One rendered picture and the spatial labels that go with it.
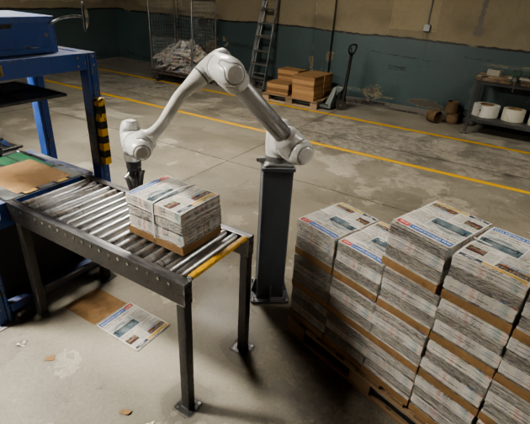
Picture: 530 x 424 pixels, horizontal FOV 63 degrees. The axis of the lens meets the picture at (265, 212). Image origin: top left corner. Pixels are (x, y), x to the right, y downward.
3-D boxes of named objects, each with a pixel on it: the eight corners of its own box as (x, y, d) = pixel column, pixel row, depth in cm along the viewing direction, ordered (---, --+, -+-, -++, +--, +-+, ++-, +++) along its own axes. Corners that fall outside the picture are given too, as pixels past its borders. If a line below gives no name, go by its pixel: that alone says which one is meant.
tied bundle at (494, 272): (479, 266, 206) (492, 224, 195) (545, 297, 186) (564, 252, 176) (437, 297, 183) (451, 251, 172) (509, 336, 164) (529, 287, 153)
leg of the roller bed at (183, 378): (196, 404, 226) (193, 301, 195) (188, 411, 222) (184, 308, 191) (188, 399, 229) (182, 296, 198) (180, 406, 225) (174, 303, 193)
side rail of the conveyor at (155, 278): (192, 302, 195) (192, 280, 189) (184, 308, 191) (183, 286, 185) (18, 216, 255) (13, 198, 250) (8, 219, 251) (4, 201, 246)
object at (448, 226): (437, 201, 214) (437, 199, 214) (493, 225, 195) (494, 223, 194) (391, 220, 193) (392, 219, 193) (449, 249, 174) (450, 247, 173)
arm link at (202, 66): (190, 63, 219) (198, 67, 208) (216, 39, 220) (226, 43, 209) (205, 83, 227) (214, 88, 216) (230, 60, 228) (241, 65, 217)
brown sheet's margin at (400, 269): (426, 239, 225) (427, 232, 223) (479, 265, 205) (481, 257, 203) (380, 262, 203) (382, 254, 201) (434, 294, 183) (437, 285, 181)
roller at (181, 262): (230, 237, 233) (230, 230, 231) (168, 280, 197) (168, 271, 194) (222, 235, 235) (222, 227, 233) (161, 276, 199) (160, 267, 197)
